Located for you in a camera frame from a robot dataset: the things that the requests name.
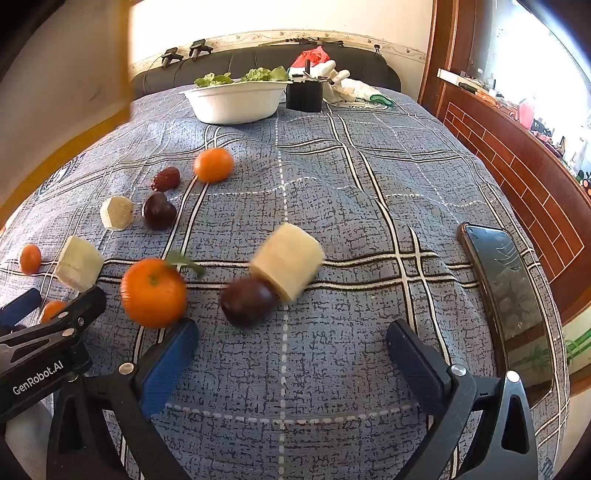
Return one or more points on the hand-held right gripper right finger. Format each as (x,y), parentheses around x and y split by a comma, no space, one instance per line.
(415,364)

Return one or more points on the white pot with green plant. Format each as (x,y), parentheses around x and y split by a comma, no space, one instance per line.
(233,102)

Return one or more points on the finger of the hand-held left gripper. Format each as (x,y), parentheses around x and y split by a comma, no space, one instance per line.
(21,303)
(85,307)

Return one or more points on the peeled banana piece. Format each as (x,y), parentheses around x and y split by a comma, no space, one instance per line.
(117,213)
(287,264)
(79,264)

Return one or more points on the cardboard box with yellow tape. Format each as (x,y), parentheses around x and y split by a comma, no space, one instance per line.
(69,143)

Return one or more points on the round dark plum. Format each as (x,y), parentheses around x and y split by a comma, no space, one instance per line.
(244,302)

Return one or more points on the white gloves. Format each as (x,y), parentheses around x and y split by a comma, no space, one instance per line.
(344,85)

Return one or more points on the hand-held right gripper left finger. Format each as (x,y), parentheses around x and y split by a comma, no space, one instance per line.
(168,364)

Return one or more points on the black smartphone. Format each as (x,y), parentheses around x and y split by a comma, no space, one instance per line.
(508,314)

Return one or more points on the green lettuce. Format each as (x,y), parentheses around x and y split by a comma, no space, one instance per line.
(258,74)

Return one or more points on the blue plaid blanket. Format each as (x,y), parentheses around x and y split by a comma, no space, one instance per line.
(323,207)

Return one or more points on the orange mandarin with green leaf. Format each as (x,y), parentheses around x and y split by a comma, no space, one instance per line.
(153,293)

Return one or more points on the red plastic bag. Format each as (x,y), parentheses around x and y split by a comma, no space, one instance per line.
(310,56)

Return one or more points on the green and white cloth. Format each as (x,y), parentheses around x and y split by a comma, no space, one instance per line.
(381,100)

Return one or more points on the heart-shaped dark plum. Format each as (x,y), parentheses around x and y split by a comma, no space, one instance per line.
(158,211)

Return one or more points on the wooden cabinet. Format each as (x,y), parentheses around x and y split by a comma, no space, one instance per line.
(508,152)

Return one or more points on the small orange kumquat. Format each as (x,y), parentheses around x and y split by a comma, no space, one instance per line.
(30,258)
(51,310)

